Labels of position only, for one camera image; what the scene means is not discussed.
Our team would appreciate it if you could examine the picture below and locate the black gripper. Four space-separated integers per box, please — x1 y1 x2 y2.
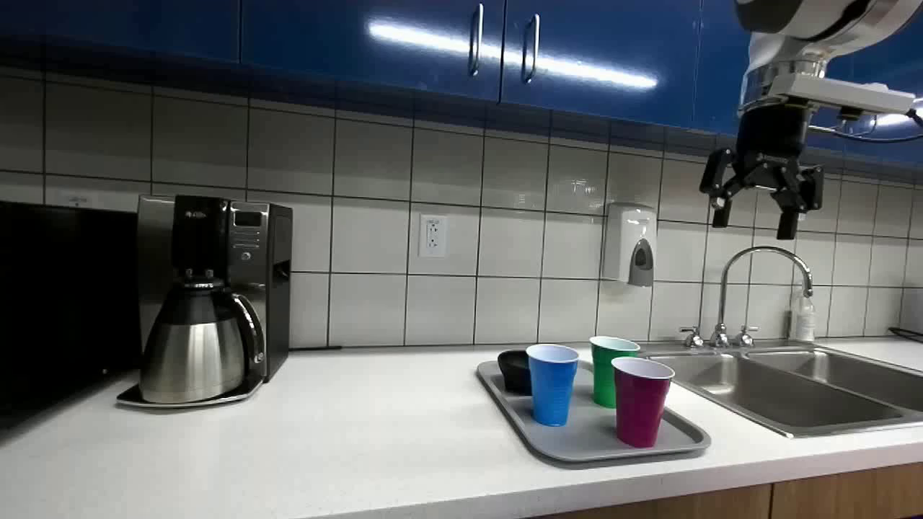
699 97 829 241

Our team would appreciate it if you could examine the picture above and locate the green plastic cup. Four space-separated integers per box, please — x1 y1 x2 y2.
588 335 643 408

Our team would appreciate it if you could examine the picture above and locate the magenta plastic cup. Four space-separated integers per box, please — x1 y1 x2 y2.
608 355 677 450

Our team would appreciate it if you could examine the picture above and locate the blue plastic cup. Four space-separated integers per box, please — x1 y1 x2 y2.
526 342 584 430

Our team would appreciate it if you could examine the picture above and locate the grey plastic tray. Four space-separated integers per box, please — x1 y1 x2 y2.
474 358 716 470

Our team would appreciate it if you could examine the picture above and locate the chrome gooseneck faucet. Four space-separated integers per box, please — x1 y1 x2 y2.
716 241 816 349

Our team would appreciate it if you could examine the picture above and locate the clear plastic soap bottle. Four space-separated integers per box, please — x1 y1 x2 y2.
788 284 819 345

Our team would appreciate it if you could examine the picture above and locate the blue glossy cabinet door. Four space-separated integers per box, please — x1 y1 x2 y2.
499 0 711 133
240 0 504 104
0 0 242 69
700 0 752 147
850 25 923 169

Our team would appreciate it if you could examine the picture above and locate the stainless steel double sink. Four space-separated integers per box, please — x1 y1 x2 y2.
638 339 923 440

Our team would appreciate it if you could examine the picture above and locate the black bowl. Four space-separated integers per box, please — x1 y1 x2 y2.
496 345 533 397

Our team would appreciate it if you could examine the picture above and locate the wooden lower cabinet front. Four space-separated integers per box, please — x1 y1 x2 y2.
770 460 923 519
545 485 773 519

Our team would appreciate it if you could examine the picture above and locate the black silver coffee maker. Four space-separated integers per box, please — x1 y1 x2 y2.
115 192 294 413

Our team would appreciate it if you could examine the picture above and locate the stainless steel coffee carafe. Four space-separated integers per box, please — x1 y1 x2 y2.
138 280 266 404

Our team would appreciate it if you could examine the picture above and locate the black microwave oven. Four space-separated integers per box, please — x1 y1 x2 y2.
0 198 142 430

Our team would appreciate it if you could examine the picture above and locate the white wall soap dispenser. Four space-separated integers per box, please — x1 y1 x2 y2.
601 201 660 289

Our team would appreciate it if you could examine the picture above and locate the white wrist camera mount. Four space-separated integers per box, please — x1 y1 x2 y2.
758 72 921 123

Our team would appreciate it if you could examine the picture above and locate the silver cabinet door handle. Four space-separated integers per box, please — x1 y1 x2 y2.
520 10 542 85
468 0 487 80

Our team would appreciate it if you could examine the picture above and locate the white wall power outlet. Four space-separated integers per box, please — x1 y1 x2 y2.
419 209 450 258

